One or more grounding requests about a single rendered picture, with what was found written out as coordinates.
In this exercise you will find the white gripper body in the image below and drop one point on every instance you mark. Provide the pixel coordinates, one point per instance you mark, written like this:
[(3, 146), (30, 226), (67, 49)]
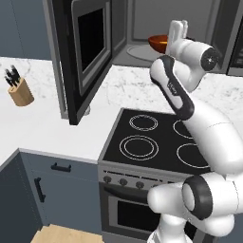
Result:
[(177, 31)]

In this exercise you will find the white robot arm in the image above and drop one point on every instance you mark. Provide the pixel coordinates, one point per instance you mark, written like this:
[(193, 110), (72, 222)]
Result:
[(215, 139)]

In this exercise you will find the grey microwave oven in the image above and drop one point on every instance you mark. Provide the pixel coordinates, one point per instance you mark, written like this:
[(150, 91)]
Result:
[(171, 15)]

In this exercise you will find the orange bowl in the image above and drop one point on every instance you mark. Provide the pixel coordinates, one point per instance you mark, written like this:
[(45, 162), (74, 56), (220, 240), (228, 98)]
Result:
[(157, 42)]

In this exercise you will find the grey microwave turntable plate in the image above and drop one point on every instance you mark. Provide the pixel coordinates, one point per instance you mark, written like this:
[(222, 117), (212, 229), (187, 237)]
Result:
[(139, 52)]

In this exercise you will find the black microwave door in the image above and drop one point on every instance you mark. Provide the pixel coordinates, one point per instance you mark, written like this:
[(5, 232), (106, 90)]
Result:
[(68, 63)]

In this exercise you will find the silver oven door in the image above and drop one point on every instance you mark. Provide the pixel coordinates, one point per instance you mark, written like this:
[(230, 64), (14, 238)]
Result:
[(110, 218)]

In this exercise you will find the blue-grey cupboard door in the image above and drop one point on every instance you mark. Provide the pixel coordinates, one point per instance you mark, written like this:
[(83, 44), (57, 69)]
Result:
[(72, 205)]

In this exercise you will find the black glass hob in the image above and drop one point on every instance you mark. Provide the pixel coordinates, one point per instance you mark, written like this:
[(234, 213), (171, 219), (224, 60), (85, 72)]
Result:
[(142, 139)]

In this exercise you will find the dark oven knob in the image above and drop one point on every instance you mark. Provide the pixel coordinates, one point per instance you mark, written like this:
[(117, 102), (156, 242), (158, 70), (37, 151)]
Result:
[(123, 182), (107, 179), (140, 184)]

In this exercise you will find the wooden knife block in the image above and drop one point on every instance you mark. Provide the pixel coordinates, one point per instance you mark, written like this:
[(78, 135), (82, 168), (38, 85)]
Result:
[(21, 93)]

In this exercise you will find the blue-grey drawer front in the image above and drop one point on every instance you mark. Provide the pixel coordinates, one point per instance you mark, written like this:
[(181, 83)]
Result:
[(82, 171)]

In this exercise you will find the silver oven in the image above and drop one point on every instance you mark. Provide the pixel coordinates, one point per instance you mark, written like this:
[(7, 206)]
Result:
[(120, 218)]

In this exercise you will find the blue-grey wall cupboard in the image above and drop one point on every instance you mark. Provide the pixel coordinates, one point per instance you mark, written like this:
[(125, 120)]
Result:
[(22, 28)]

